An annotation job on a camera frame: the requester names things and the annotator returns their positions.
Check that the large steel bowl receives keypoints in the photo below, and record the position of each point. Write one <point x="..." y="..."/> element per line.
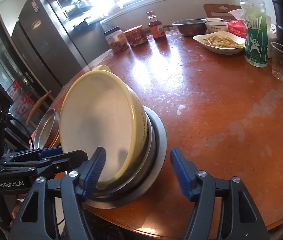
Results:
<point x="135" y="173"/>

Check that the small steel bowl far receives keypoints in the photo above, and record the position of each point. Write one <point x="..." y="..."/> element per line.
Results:
<point x="191" y="27"/>

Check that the clear jar black lid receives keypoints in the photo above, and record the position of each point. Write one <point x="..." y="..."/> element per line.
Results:
<point x="116" y="40"/>

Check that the white dish with food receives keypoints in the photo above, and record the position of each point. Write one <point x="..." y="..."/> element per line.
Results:
<point x="221" y="42"/>

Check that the red jar orange lid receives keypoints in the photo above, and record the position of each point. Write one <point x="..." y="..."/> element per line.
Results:
<point x="136" y="36"/>

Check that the glass sliding door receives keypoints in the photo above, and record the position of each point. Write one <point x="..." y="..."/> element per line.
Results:
<point x="20" y="84"/>

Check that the yellow white bowl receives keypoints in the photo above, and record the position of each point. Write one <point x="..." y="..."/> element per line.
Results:
<point x="100" y="110"/>

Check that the wooden chair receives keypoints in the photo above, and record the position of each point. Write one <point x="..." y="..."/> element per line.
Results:
<point x="36" y="107"/>
<point x="220" y="10"/>

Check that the red tissue pack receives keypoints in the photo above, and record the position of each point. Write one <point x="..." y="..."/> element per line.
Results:
<point x="237" y="27"/>

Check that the orange plastic plate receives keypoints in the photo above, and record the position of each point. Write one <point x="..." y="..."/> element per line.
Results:
<point x="52" y="144"/>

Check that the grey refrigerator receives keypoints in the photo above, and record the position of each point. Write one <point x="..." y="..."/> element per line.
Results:
<point x="57" y="39"/>

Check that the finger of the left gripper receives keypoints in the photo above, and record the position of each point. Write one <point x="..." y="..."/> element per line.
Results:
<point x="45" y="167"/>
<point x="32" y="155"/>

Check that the wooden chair left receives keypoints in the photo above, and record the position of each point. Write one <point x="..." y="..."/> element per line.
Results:
<point x="36" y="107"/>

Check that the wooden chair far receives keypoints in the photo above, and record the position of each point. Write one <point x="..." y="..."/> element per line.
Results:
<point x="220" y="10"/>

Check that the white ceramic bowl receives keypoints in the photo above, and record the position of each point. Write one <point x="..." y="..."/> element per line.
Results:
<point x="214" y="26"/>

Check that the clear plastic cup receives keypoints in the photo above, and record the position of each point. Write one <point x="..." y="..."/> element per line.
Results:
<point x="277" y="60"/>

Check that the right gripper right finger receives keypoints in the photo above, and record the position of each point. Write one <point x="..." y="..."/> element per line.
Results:
<point x="239" y="217"/>

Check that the green label plastic bottle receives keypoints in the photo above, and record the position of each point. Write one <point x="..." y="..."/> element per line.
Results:
<point x="256" y="44"/>

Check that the steel pan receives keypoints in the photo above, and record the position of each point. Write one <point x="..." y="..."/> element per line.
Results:
<point x="47" y="129"/>

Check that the sauce bottle red label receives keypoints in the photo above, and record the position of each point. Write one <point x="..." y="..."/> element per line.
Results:
<point x="156" y="27"/>

